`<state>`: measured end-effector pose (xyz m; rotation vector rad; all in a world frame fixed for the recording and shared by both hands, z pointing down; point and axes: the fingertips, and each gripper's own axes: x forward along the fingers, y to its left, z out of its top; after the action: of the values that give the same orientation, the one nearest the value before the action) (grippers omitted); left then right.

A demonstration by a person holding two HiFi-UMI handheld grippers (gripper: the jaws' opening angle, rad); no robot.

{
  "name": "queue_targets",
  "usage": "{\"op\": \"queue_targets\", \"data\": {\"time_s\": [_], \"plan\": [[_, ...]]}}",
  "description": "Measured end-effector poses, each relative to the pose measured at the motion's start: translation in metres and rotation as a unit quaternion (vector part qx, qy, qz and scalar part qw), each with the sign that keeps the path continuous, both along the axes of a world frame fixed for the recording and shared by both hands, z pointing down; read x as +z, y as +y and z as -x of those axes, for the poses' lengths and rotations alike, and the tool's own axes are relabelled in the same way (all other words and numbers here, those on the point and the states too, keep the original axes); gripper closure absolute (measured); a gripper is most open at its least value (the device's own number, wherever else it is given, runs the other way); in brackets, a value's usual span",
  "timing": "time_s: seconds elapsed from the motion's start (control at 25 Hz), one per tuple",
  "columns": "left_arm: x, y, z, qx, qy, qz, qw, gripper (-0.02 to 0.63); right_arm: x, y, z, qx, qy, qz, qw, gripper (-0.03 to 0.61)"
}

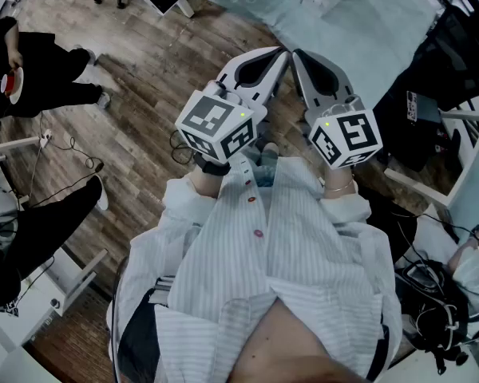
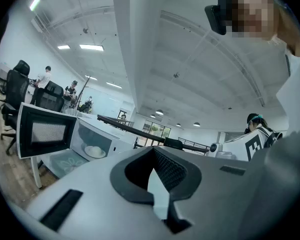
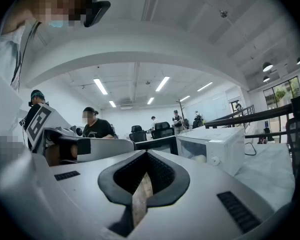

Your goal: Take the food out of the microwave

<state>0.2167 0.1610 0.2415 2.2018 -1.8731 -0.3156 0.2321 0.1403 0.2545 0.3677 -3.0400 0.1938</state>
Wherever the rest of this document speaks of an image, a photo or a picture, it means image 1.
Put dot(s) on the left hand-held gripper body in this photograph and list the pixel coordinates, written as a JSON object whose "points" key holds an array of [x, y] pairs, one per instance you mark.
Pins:
{"points": [[207, 114]]}

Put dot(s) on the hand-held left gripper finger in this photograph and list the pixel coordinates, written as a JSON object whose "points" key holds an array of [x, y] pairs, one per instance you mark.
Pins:
{"points": [[231, 73], [274, 74]]}

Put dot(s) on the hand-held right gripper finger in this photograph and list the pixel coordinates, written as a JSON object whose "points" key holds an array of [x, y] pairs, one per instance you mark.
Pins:
{"points": [[303, 86], [342, 86]]}

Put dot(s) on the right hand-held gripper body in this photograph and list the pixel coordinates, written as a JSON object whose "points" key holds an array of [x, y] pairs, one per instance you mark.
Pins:
{"points": [[355, 134]]}

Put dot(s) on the person's right forearm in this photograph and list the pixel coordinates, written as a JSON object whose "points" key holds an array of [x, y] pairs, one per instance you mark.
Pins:
{"points": [[337, 178]]}

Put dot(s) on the person's left forearm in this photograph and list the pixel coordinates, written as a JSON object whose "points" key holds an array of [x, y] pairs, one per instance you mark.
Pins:
{"points": [[209, 184]]}

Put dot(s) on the black wrist band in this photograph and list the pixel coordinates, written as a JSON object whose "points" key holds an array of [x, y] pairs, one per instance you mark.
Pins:
{"points": [[213, 168]]}

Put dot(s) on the printed paper sheet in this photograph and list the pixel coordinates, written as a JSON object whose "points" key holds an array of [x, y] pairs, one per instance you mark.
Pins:
{"points": [[412, 106]]}

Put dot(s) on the person's shoe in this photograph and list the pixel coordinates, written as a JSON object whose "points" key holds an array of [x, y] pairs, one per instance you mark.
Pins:
{"points": [[270, 148]]}

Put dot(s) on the blue jeans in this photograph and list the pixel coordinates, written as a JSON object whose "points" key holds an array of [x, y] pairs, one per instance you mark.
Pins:
{"points": [[265, 174]]}

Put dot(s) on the white table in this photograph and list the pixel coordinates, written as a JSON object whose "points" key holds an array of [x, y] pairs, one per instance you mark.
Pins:
{"points": [[475, 166]]}

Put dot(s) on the white striped shirt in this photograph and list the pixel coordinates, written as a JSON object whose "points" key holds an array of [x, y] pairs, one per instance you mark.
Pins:
{"points": [[303, 253]]}

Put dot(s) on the white power strip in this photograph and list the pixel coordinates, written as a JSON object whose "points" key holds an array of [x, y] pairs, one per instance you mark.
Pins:
{"points": [[45, 139]]}

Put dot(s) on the black equipment bundle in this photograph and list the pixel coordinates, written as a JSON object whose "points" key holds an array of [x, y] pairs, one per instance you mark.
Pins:
{"points": [[423, 293]]}

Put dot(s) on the white saucer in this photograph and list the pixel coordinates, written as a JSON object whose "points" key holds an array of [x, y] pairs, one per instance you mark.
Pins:
{"points": [[20, 82]]}

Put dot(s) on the red cup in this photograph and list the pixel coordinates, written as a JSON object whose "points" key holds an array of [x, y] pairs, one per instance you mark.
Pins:
{"points": [[9, 84]]}

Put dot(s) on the person's chest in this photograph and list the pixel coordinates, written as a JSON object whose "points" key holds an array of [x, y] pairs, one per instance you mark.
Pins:
{"points": [[287, 345]]}

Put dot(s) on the white desk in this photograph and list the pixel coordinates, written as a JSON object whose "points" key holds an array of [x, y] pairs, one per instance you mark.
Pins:
{"points": [[36, 293]]}

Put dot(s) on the white metal table frame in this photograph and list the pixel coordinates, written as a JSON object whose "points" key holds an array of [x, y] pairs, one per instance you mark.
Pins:
{"points": [[16, 143]]}

